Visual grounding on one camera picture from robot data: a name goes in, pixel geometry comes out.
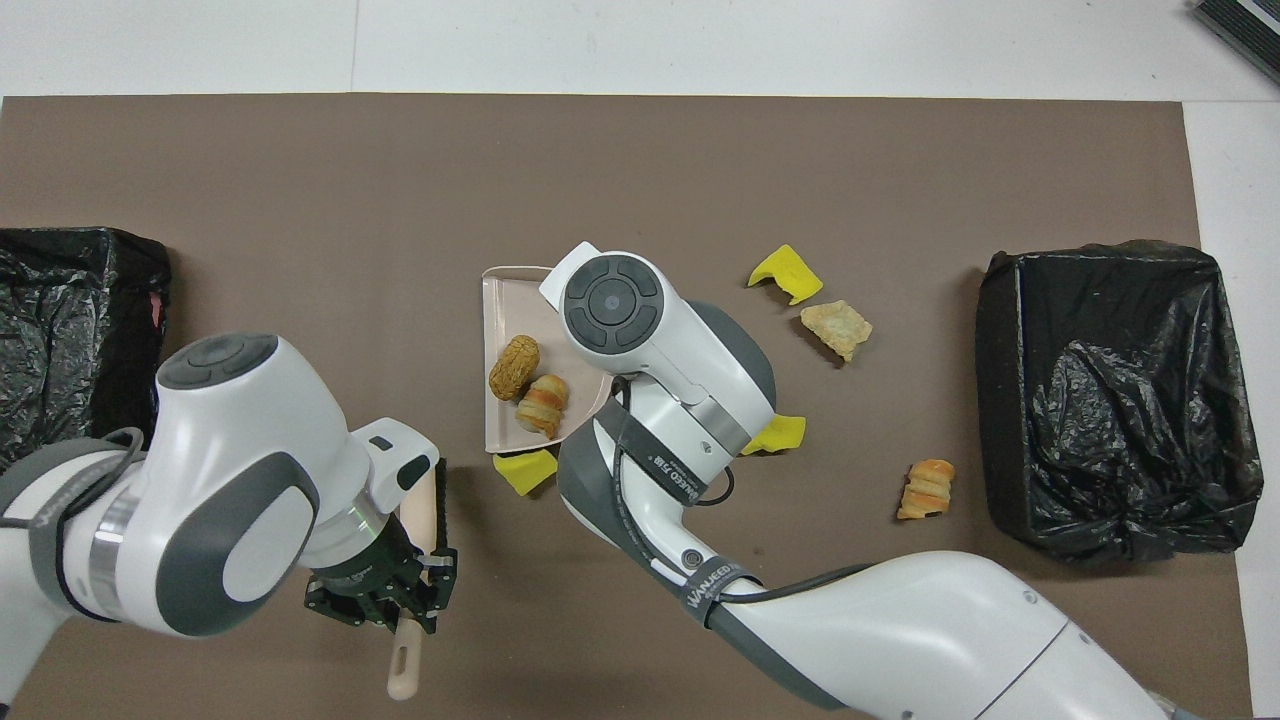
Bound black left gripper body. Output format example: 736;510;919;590
315;522;421;599

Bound beige brush black bristles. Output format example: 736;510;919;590
387;458;450;702

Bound yellow green sponge piece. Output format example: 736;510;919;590
492;449;559;497

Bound striped orange white bread roll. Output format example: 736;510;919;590
516;374;570;439

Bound brown oval bread roll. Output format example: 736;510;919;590
488;334;541;402

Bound beige plastic dustpan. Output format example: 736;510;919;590
482;265;613;457

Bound spiral orange pastry horn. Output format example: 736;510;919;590
897;459;957;521

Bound bin with black bag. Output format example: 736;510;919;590
975;240;1265;563
0;227;173;471

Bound brown table mat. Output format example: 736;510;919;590
0;95;1253;720

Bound pale flat bread piece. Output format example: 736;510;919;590
800;300;873;363

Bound black ribbed panel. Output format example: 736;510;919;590
1190;0;1280;86

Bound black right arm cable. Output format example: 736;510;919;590
600;385;876;616

